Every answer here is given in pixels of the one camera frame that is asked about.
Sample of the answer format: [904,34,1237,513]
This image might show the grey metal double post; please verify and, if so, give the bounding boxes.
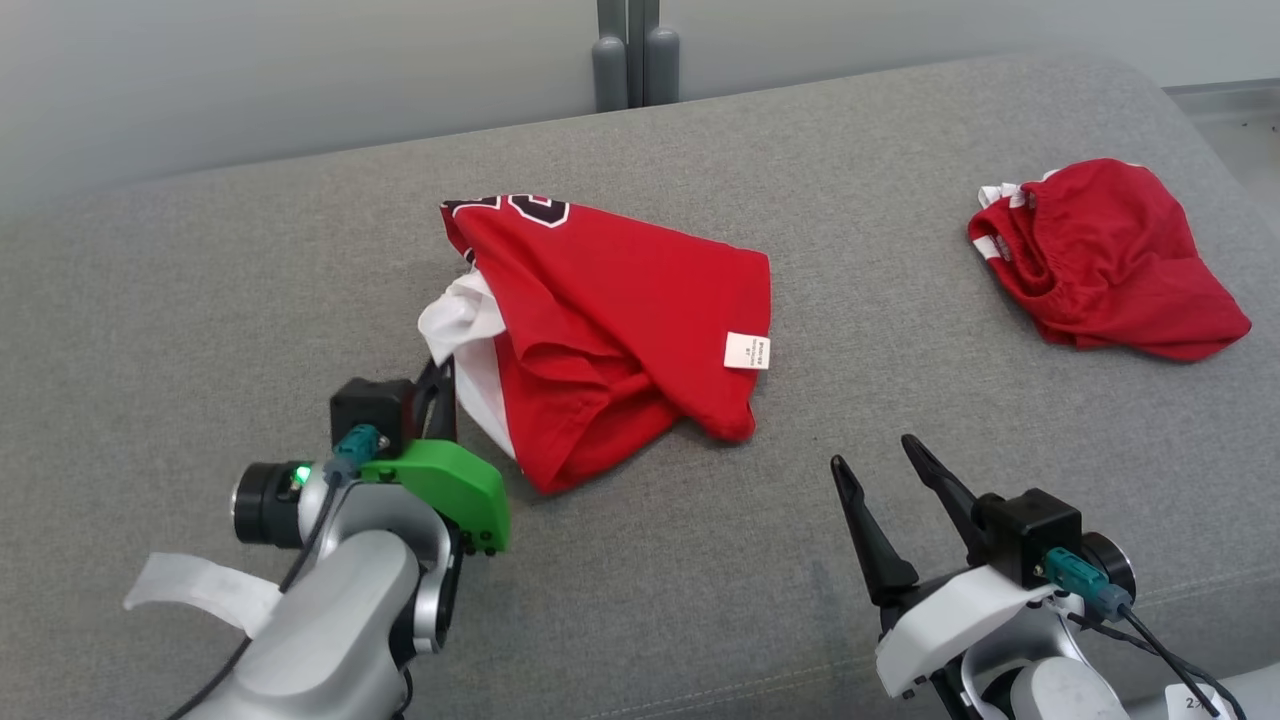
[592,0,682,113]

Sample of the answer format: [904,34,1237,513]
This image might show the white tape on left cable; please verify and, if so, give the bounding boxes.
[123,552,287,641]

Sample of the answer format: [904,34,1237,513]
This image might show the teal left cable connector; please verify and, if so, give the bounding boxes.
[333,425,390,487]

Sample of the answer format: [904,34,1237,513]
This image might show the teal right cable connector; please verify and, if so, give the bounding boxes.
[1042,547,1134,622]

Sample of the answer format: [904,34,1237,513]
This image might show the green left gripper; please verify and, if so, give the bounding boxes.
[360,358,513,556]

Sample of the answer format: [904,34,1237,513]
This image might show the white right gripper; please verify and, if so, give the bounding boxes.
[830,433,1061,701]

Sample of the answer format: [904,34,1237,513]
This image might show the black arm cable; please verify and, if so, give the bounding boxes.
[1070,600,1251,720]
[165,470,343,720]

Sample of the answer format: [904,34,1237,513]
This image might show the teal cable connector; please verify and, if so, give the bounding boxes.
[333,425,390,487]
[1042,547,1134,622]

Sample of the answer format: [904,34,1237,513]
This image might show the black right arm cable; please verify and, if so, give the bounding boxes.
[1070,600,1251,720]

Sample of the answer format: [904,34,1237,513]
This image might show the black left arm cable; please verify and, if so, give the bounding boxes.
[165,470,343,720]

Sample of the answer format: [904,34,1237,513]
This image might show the white tag on right cable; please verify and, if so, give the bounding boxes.
[1165,683,1241,720]

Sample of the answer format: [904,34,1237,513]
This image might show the red shorts with elastic waistband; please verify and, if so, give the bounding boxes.
[967,158,1253,363]

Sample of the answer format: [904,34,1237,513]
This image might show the red and white jersey shirt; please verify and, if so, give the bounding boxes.
[418,195,773,496]

